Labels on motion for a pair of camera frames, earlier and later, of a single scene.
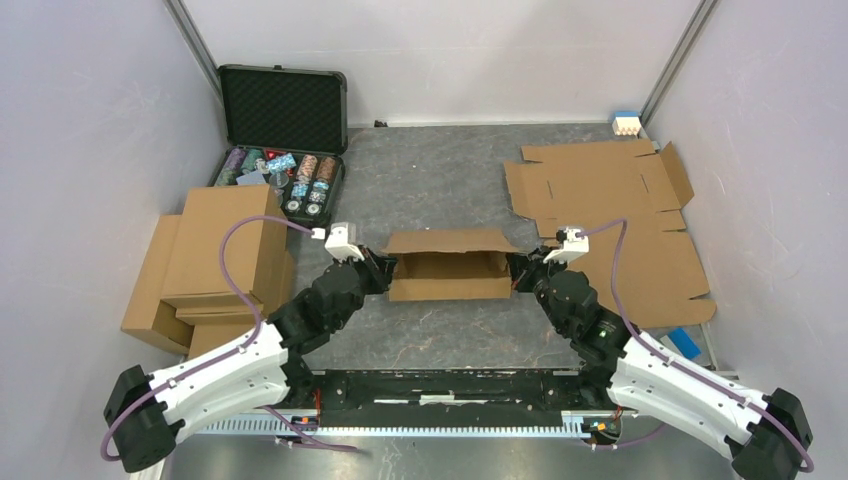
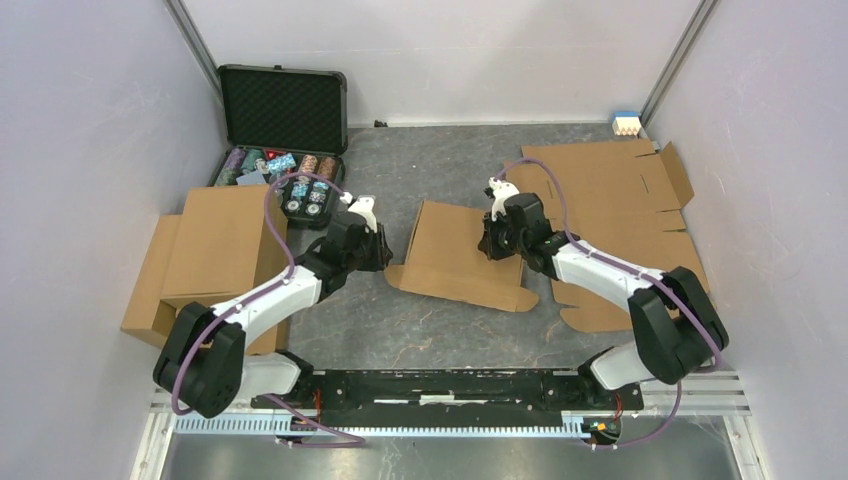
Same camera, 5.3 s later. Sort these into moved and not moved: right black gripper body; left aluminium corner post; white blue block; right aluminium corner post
Moved: right black gripper body
Not moved: left aluminium corner post; right aluminium corner post; white blue block
